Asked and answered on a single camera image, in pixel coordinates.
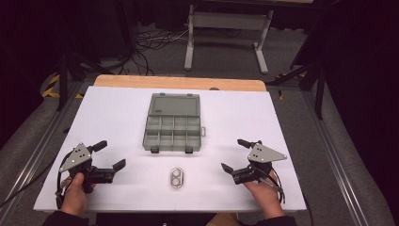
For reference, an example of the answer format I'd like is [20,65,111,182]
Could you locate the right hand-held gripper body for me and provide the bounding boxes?
[232,142,289,186]

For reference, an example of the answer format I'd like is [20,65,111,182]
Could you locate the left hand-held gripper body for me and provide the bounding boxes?
[58,142,117,193]

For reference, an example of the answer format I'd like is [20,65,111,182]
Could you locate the person's left hand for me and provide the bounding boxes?
[60,171,98,218]

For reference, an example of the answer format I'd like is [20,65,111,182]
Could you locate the person's right hand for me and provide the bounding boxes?
[243,174,285,220]

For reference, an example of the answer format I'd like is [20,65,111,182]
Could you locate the white board mat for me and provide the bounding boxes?
[33,86,307,213]

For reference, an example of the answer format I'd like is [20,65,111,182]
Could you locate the grey plastic compartment box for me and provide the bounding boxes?
[141,92,207,154]

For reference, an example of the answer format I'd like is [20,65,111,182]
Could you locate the yellow black hazard tape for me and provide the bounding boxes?
[41,73,85,100]

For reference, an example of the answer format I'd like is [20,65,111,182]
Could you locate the black metal stand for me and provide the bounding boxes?
[266,59,327,121]
[56,50,115,112]

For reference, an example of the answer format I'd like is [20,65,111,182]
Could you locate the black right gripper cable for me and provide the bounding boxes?
[260,167,287,204]

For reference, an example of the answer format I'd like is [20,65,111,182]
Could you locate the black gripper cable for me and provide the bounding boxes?
[260,167,287,204]
[55,152,73,210]

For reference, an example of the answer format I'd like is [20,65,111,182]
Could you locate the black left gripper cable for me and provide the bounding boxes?
[55,152,73,210]

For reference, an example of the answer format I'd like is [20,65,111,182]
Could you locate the aluminium floor rail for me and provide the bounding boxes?
[301,89,372,226]
[0,79,87,220]

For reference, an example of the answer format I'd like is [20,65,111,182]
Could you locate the black floor cables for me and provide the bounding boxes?
[119,27,190,77]

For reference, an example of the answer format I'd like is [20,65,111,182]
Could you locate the white metal table frame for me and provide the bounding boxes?
[184,3,275,75]

